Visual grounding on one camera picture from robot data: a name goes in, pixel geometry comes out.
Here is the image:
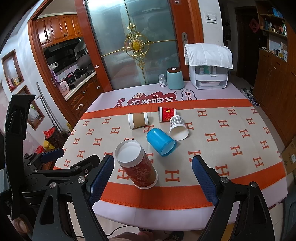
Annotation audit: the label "frosted glass sliding door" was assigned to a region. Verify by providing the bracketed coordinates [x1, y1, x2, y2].
[84, 0, 185, 91]

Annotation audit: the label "wooden lower kitchen cabinets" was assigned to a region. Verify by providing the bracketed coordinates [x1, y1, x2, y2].
[65, 75, 105, 114]

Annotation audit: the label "pile of shoes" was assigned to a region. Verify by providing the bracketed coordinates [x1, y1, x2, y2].
[240, 87, 260, 107]

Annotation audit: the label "white quilted cloth cover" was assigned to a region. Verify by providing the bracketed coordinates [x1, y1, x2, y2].
[184, 43, 234, 70]

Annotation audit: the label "person's left hand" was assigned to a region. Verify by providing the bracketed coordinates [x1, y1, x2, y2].
[11, 215, 32, 235]

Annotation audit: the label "wooden kitchen cabinets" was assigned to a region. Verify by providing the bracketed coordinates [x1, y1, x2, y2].
[35, 14, 84, 49]
[65, 75, 105, 114]

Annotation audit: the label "orange and beige patterned blanket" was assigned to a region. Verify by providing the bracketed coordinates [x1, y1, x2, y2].
[53, 98, 287, 209]

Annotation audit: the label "white checkered paper cup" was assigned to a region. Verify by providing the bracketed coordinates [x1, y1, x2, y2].
[169, 115, 189, 141]

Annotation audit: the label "black cable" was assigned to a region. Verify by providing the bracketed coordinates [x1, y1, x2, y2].
[76, 224, 141, 239]

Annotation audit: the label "black frying pan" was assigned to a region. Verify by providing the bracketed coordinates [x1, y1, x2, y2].
[73, 67, 90, 78]

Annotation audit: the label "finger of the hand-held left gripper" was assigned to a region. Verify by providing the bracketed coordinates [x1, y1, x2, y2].
[67, 155, 100, 175]
[35, 148, 64, 164]

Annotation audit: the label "red diamond door decoration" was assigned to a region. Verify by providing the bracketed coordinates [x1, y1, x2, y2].
[248, 19, 260, 33]

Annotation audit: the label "cardboard box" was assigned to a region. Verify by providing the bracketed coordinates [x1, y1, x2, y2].
[280, 141, 296, 175]

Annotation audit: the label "brown paper cup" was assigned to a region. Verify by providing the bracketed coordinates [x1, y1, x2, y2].
[128, 113, 149, 129]

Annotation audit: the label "black range hood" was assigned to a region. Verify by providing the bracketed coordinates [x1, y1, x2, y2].
[43, 38, 85, 66]

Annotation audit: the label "teal canister with brown lid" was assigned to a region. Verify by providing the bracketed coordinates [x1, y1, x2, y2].
[167, 67, 185, 90]

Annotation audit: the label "blue plastic cup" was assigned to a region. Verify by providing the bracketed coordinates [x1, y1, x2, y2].
[146, 127, 177, 157]

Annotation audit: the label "dark basket with red top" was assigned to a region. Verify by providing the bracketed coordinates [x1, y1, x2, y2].
[43, 126, 65, 150]

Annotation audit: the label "white countertop appliance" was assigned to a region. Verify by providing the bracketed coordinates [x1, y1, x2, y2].
[189, 64, 229, 90]

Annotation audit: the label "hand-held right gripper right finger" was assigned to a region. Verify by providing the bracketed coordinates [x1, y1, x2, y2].
[191, 155, 275, 241]

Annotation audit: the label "wooden upper kitchen cabinets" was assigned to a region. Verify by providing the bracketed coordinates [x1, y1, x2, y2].
[35, 14, 84, 49]

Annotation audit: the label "red paper cup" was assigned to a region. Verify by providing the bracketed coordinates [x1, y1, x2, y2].
[158, 106, 177, 123]

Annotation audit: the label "wooden shelf cabinet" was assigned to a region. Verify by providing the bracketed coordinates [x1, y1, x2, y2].
[253, 0, 296, 149]

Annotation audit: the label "pink rice cooker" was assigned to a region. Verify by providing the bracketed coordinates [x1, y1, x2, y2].
[58, 81, 70, 97]

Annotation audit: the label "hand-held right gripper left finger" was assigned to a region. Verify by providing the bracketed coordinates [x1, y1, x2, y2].
[32, 155, 114, 241]

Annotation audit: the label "white wall switch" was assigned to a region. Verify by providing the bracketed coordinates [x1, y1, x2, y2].
[205, 12, 218, 24]

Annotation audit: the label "tall red patterned cup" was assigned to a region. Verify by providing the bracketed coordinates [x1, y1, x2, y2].
[115, 140, 158, 190]

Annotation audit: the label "wooden wall niche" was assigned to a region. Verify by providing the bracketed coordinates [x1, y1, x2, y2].
[17, 85, 46, 131]
[2, 49, 25, 93]

